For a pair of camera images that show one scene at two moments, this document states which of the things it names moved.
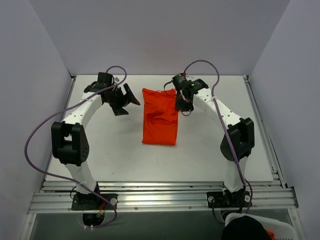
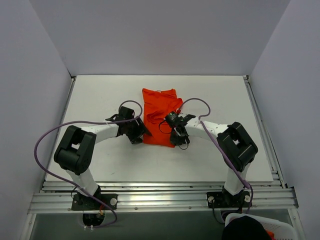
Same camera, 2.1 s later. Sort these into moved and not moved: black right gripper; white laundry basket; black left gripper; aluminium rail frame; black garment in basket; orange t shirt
Moved: black right gripper; black left gripper
Not moved: black garment in basket; aluminium rail frame; white laundry basket; orange t shirt
